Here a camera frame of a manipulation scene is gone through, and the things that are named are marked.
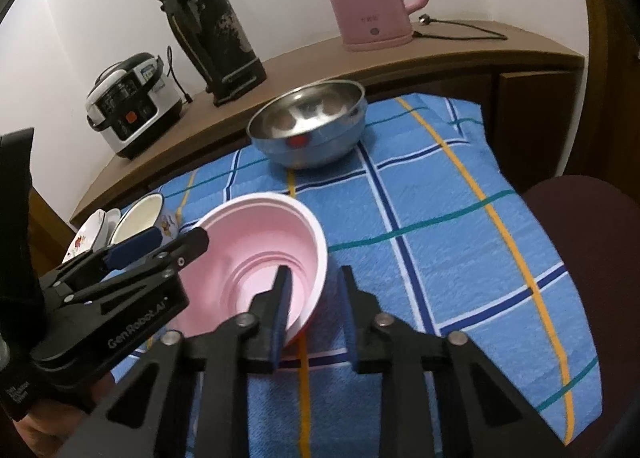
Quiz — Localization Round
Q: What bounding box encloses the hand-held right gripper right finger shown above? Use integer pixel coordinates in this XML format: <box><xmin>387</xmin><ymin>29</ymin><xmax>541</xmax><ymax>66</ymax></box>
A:
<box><xmin>339</xmin><ymin>265</ymin><xmax>551</xmax><ymax>458</ymax></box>

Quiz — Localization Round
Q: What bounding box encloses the person's left hand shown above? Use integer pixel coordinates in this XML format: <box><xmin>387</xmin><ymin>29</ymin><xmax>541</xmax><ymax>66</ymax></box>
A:
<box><xmin>12</xmin><ymin>373</ymin><xmax>117</xmax><ymax>458</ymax></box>

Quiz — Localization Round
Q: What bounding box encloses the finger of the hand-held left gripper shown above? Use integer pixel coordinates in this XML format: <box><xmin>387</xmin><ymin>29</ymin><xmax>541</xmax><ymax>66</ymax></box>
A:
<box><xmin>62</xmin><ymin>226</ymin><xmax>210</xmax><ymax>306</ymax></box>
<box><xmin>42</xmin><ymin>229</ymin><xmax>166</xmax><ymax>289</ymax></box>

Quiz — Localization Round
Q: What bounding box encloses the white enamel bowl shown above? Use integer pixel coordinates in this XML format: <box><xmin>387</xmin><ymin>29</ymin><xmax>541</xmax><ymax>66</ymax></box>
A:
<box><xmin>107</xmin><ymin>193</ymin><xmax>181</xmax><ymax>248</ymax></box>

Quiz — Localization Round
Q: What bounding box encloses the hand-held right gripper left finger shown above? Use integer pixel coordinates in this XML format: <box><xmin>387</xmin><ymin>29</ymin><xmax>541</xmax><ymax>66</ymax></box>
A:
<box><xmin>60</xmin><ymin>265</ymin><xmax>292</xmax><ymax>458</ymax></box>

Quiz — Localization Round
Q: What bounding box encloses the black kettle power cable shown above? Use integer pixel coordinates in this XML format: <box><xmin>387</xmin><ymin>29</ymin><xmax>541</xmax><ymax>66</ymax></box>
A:
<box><xmin>412</xmin><ymin>13</ymin><xmax>509</xmax><ymax>42</ymax></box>

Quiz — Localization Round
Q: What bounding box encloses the wooden door frame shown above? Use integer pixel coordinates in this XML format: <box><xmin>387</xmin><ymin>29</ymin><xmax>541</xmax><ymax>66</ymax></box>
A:
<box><xmin>575</xmin><ymin>0</ymin><xmax>640</xmax><ymax>180</ymax></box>

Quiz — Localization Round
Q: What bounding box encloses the pink plastic bowl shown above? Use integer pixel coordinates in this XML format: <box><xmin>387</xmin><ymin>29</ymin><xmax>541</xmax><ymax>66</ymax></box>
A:
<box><xmin>169</xmin><ymin>192</ymin><xmax>330</xmax><ymax>348</ymax></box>

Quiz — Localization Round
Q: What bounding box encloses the dark red chair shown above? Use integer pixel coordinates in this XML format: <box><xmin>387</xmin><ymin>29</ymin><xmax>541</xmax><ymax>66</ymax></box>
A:
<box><xmin>522</xmin><ymin>175</ymin><xmax>640</xmax><ymax>458</ymax></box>

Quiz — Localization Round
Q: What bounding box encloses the stainless steel bowl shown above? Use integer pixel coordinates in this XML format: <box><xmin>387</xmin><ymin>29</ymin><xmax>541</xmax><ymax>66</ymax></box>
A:
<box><xmin>246</xmin><ymin>79</ymin><xmax>369</xmax><ymax>170</ymax></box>

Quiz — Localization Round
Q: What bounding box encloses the silver black rice cooker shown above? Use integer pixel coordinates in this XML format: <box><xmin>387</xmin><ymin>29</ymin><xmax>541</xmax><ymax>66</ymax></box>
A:
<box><xmin>85</xmin><ymin>52</ymin><xmax>194</xmax><ymax>160</ymax></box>

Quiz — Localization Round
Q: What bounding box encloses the blue plaid tablecloth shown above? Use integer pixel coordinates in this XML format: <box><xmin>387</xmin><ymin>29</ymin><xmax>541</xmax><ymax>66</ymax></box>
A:
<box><xmin>107</xmin><ymin>93</ymin><xmax>601</xmax><ymax>458</ymax></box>

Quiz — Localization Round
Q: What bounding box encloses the tall black thermos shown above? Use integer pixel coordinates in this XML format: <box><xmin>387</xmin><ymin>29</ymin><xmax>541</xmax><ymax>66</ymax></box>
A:
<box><xmin>154</xmin><ymin>0</ymin><xmax>268</xmax><ymax>107</ymax></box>

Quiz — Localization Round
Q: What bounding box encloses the brown wooden sideboard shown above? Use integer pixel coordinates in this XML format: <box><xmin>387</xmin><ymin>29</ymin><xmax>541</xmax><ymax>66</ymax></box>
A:
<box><xmin>70</xmin><ymin>20</ymin><xmax>586</xmax><ymax>228</ymax></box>

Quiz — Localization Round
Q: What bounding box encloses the white floral plate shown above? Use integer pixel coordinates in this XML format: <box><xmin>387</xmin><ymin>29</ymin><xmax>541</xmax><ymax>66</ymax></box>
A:
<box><xmin>62</xmin><ymin>208</ymin><xmax>113</xmax><ymax>260</ymax></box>

